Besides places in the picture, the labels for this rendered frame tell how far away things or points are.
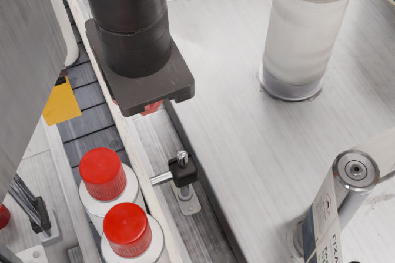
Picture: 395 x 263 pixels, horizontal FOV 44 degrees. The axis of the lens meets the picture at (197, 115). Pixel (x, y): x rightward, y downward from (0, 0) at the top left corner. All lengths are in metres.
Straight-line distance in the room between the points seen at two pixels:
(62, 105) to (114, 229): 0.12
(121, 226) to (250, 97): 0.35
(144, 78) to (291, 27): 0.22
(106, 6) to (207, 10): 0.43
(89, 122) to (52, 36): 0.49
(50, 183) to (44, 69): 0.52
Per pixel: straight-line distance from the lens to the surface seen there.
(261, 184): 0.60
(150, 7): 0.35
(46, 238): 0.58
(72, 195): 0.52
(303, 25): 0.56
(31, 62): 0.16
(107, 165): 0.39
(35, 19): 0.16
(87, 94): 0.68
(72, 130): 0.66
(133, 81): 0.40
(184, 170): 0.56
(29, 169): 0.70
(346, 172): 0.42
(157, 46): 0.38
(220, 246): 0.63
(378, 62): 0.74
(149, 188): 0.56
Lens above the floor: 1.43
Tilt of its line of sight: 58 degrees down
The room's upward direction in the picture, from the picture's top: 1 degrees counter-clockwise
